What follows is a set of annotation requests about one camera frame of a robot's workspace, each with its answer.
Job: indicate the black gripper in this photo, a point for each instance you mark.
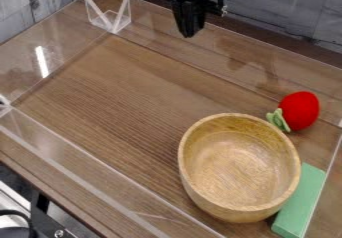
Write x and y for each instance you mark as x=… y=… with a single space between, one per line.
x=196 y=7

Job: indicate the red felt fruit green leaf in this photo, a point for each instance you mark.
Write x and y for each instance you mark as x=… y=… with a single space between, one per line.
x=296 y=112

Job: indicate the wooden bowl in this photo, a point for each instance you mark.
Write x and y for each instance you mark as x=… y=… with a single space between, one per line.
x=239 y=167

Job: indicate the green rectangular block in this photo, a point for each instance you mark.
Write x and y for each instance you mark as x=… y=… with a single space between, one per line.
x=292 y=218

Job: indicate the black metal table leg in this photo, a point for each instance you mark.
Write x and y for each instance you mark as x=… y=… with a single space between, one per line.
x=52 y=221

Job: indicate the clear acrylic corner bracket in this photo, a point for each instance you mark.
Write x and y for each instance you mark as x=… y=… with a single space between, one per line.
x=109 y=20

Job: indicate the clear acrylic front wall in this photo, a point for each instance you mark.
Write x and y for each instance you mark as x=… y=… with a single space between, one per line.
x=103 y=198

